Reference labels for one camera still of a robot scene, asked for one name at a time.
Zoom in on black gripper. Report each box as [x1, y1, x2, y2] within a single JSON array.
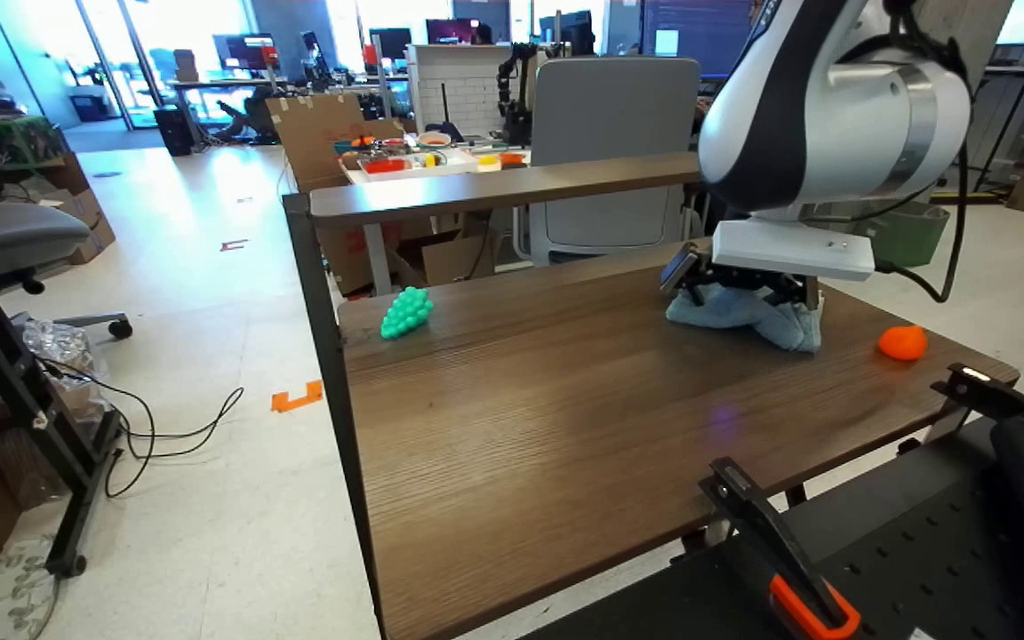
[[657, 242, 825, 314]]

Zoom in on light blue towel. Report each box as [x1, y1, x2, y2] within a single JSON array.
[[661, 282, 827, 355]]

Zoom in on long wooden desk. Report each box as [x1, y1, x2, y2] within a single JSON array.
[[304, 149, 707, 300]]

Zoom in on orange toy carrot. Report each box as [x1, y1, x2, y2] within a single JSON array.
[[873, 323, 932, 366]]

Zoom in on green bin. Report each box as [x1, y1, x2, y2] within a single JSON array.
[[865, 195, 951, 271]]

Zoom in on cardboard box under desk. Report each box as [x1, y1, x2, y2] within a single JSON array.
[[419, 231, 500, 290]]

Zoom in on large blue screen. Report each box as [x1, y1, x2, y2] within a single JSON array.
[[636, 0, 764, 86]]

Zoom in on black upright machine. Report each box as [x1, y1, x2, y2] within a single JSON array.
[[495, 41, 539, 149]]

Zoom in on green toy grapes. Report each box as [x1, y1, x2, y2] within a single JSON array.
[[377, 284, 437, 346]]

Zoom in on white cabinet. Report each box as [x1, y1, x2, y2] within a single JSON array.
[[407, 41, 515, 136]]

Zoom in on colourful toy pile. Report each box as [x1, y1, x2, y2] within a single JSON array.
[[337, 127, 532, 181]]

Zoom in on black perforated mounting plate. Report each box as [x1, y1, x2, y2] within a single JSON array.
[[524, 378, 1024, 640]]

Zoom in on black slanted pole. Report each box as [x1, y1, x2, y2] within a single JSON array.
[[970, 0, 1024, 198]]

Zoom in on large upright cardboard sheet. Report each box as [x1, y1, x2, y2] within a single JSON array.
[[263, 90, 411, 300]]

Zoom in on orange floor tape mark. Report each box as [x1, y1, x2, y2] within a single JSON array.
[[271, 378, 327, 415]]

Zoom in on white plastic bag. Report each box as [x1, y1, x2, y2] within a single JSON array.
[[8, 314, 100, 381]]

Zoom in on dark grey office chair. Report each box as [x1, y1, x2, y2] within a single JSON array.
[[0, 191, 136, 347]]

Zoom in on black metal stand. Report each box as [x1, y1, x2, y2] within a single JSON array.
[[0, 226, 136, 583]]

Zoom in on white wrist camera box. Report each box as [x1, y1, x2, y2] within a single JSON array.
[[707, 218, 877, 284]]

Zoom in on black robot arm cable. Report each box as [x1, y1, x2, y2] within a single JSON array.
[[883, 137, 974, 307]]

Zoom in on black floor cable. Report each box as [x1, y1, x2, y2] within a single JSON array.
[[28, 352, 249, 502]]

